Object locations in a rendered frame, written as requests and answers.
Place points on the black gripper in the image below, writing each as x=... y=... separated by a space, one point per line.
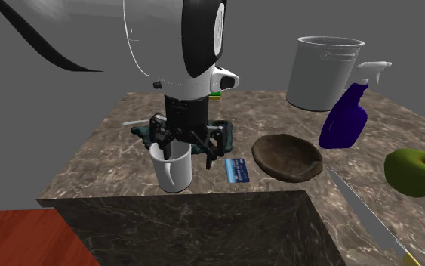
x=186 y=114

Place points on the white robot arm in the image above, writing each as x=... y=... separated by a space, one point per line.
x=160 y=44

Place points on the white mug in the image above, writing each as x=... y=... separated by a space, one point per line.
x=177 y=173

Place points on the dark green crumpled cloth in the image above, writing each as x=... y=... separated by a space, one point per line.
x=227 y=136

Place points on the green and yellow sponge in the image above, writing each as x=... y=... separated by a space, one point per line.
x=215 y=95

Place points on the thin white stick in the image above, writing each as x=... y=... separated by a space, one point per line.
x=135 y=122

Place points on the blue card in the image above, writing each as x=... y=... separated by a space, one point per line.
x=237 y=170

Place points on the brown wooden bowl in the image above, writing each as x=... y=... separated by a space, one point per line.
x=285 y=158

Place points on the grey bucket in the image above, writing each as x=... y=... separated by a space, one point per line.
x=319 y=77

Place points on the blue spray bottle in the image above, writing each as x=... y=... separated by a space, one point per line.
x=344 y=121

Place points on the green apple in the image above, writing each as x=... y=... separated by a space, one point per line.
x=412 y=173

